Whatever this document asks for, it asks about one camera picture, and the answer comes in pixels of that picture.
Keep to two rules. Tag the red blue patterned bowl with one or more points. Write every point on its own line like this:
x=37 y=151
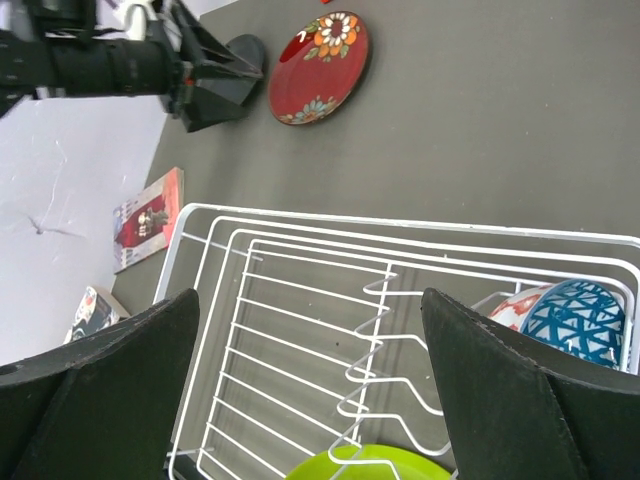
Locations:
x=579 y=317

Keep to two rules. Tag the white wire dish rack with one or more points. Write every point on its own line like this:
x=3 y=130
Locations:
x=312 y=334

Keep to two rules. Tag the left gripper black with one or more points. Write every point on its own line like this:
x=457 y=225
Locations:
x=200 y=88

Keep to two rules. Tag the red floral plate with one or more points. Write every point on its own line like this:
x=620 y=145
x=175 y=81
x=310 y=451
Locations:
x=319 y=68

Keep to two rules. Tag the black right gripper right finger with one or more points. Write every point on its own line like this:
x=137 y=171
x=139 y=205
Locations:
x=515 y=408

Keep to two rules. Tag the black glossy plate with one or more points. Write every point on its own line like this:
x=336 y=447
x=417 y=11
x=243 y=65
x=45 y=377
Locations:
x=248 y=55

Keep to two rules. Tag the green plate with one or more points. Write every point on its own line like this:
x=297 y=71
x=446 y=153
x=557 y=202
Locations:
x=372 y=461

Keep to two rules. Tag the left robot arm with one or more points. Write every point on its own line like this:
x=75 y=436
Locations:
x=57 y=49

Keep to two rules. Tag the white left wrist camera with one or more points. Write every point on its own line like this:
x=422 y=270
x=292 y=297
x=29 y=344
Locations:
x=133 y=16

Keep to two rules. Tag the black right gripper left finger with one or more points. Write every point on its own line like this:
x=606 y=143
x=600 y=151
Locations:
x=103 y=406

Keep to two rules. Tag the red illustrated card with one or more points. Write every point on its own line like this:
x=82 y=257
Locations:
x=144 y=224

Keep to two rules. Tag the floral patterned cloth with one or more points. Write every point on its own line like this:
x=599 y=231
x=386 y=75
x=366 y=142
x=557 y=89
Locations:
x=98 y=310

